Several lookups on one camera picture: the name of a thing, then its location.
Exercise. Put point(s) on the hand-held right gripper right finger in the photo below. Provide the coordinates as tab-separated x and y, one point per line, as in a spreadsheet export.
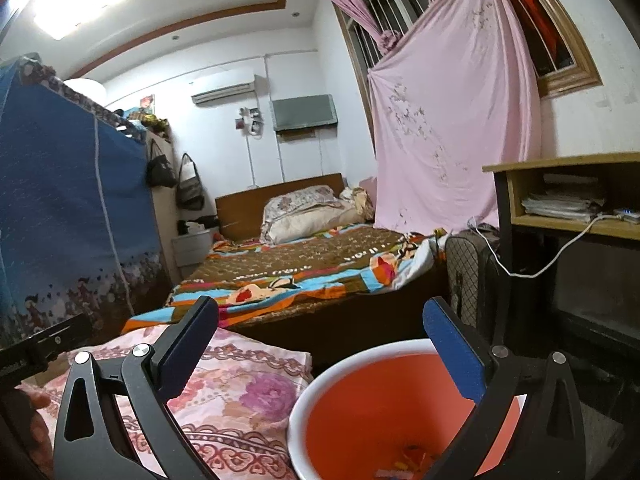
452	355

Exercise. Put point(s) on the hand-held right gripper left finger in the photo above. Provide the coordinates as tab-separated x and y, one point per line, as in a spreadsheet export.
187	342

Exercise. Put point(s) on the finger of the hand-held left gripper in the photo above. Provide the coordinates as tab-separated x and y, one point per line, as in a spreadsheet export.
65	335

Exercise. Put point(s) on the red basin with white rim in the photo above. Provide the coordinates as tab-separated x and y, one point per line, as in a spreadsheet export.
360	410

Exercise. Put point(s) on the person's left hand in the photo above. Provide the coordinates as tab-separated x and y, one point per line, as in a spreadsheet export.
32	425

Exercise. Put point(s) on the pink floral quilt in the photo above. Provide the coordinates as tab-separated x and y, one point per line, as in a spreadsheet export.
240	390

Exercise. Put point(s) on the brown checkered bag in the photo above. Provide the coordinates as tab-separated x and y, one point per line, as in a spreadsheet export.
467	280

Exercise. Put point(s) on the white nightstand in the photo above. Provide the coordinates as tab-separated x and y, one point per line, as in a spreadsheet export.
192	250

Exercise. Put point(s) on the beige tall cabinet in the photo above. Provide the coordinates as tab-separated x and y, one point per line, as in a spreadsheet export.
162	230

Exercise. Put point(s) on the black cloth pile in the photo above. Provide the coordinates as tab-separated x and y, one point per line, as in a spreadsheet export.
192	224

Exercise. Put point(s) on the bed with colourful blanket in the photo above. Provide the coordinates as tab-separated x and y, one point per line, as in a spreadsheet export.
240	210

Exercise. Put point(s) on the grey handbag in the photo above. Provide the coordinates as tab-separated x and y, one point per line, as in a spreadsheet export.
190	192

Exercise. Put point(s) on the brown colourful patterned blanket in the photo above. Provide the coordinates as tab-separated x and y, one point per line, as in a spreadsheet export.
310	255

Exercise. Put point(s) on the beige pillow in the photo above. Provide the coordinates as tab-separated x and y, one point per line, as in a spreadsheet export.
310	225

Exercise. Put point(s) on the black handbag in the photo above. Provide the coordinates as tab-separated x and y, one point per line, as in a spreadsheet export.
160	170

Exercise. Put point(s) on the yellowish crumpled cloth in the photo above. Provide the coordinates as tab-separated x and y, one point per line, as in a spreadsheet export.
362	205

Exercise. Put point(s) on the floral pillow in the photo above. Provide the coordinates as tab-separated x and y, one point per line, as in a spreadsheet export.
300	200

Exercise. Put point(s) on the stack of papers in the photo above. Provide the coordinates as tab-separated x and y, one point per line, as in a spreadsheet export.
560	202

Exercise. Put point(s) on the pink pillow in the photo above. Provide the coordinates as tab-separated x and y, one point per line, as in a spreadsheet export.
369	185

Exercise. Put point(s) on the wooden desk with shelf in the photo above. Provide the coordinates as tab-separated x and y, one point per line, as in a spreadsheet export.
565	162

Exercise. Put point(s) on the white blue charger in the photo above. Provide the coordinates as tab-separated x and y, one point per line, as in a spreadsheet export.
627	215

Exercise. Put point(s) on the red floral picture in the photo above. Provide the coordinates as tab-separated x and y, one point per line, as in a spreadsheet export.
148	102

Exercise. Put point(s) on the white round lampshade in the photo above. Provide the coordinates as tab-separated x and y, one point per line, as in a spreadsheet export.
85	91

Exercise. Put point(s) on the pink hanging sheet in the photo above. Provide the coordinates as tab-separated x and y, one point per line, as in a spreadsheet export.
450	110

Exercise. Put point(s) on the white air conditioner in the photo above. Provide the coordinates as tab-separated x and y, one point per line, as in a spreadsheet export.
222	91

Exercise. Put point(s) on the red hanging cloth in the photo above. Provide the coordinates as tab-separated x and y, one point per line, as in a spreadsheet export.
530	5

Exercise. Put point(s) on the pink tied curtain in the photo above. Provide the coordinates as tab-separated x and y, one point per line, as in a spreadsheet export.
350	0

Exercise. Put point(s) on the white wall-mounted device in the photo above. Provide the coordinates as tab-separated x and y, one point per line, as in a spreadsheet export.
250	121

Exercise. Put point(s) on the grey covered wall unit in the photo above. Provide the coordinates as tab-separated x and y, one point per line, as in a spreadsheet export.
304	112

